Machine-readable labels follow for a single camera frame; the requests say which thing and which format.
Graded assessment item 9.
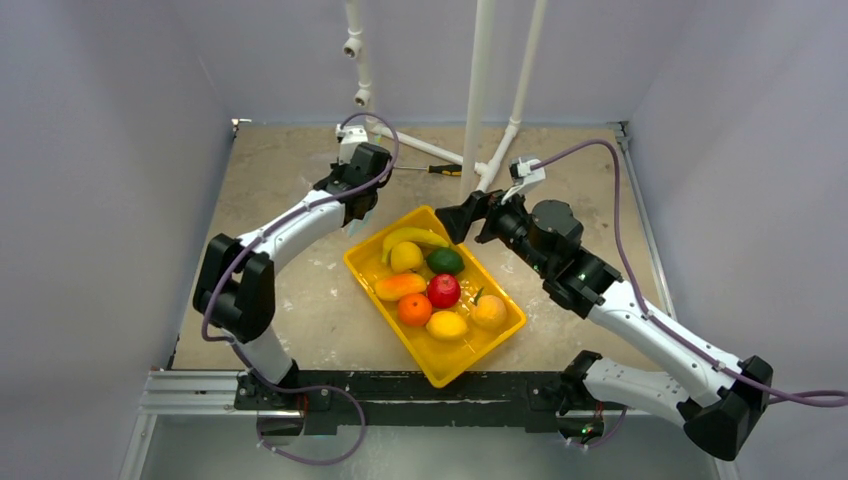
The yellow plastic tray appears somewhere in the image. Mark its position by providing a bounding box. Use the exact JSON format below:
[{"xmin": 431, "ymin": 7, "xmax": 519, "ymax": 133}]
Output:
[{"xmin": 344, "ymin": 206, "xmax": 526, "ymax": 388}]

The black yellow screwdriver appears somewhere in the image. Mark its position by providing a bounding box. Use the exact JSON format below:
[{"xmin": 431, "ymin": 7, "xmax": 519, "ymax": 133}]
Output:
[{"xmin": 395, "ymin": 164, "xmax": 462, "ymax": 176}]

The yellow peach with leaf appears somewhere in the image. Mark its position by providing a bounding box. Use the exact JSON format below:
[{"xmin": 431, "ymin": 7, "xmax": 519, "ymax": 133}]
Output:
[{"xmin": 469, "ymin": 288, "xmax": 508, "ymax": 332}]

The green avocado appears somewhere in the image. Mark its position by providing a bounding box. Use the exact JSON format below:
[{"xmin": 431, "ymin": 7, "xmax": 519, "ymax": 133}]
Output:
[{"xmin": 425, "ymin": 247, "xmax": 465, "ymax": 276}]

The red apple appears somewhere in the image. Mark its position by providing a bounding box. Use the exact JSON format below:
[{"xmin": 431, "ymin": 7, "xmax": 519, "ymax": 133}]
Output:
[{"xmin": 426, "ymin": 273, "xmax": 462, "ymax": 309}]

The yellow banana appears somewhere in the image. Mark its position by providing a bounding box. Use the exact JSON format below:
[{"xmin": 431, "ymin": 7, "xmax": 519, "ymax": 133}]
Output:
[{"xmin": 381, "ymin": 227, "xmax": 450, "ymax": 264}]

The orange fruit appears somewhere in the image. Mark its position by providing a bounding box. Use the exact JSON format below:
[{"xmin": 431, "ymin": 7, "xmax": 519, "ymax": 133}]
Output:
[{"xmin": 397, "ymin": 293, "xmax": 433, "ymax": 327}]

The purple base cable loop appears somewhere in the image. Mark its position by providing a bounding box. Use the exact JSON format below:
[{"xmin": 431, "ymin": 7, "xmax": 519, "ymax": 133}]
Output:
[{"xmin": 255, "ymin": 385, "xmax": 370, "ymax": 469}]

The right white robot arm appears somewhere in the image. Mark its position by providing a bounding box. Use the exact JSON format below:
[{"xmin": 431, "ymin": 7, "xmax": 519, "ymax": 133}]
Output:
[{"xmin": 435, "ymin": 191, "xmax": 773, "ymax": 461}]

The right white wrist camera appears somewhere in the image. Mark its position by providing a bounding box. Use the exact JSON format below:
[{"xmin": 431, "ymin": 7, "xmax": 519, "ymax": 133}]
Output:
[{"xmin": 500, "ymin": 157, "xmax": 546, "ymax": 204}]

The orange yellow mango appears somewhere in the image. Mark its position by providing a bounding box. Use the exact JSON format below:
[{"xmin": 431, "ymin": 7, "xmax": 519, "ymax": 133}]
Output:
[{"xmin": 374, "ymin": 273, "xmax": 428, "ymax": 302}]

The clear zip top bag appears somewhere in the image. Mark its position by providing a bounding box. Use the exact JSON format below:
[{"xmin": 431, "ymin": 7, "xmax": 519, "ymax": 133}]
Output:
[{"xmin": 345, "ymin": 207, "xmax": 377, "ymax": 238}]

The yellow lemon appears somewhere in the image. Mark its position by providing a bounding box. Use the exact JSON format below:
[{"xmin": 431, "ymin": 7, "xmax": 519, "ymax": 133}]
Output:
[
  {"xmin": 389, "ymin": 241, "xmax": 425, "ymax": 273},
  {"xmin": 425, "ymin": 311, "xmax": 469, "ymax": 341}
]

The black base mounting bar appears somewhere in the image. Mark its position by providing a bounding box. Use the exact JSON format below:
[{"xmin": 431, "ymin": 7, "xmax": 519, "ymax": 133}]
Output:
[{"xmin": 233, "ymin": 369, "xmax": 627, "ymax": 439}]

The white pvc pipe frame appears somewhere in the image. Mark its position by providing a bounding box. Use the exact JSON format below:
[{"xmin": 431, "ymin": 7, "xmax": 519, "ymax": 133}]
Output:
[{"xmin": 340, "ymin": 0, "xmax": 548, "ymax": 197}]

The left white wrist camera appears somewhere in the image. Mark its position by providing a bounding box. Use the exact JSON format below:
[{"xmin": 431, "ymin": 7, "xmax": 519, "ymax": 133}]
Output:
[{"xmin": 335, "ymin": 123, "xmax": 369, "ymax": 164}]

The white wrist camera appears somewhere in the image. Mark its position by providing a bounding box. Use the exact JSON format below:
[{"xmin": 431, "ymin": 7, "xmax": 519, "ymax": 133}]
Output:
[
  {"xmin": 335, "ymin": 123, "xmax": 369, "ymax": 164},
  {"xmin": 500, "ymin": 157, "xmax": 546, "ymax": 204}
]

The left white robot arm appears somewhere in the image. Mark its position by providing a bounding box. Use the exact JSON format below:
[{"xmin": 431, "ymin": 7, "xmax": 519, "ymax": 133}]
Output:
[{"xmin": 192, "ymin": 142, "xmax": 396, "ymax": 409}]

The aluminium rail frame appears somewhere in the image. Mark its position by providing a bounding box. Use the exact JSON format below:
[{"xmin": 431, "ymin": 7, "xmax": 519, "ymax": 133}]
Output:
[{"xmin": 117, "ymin": 117, "xmax": 741, "ymax": 480}]

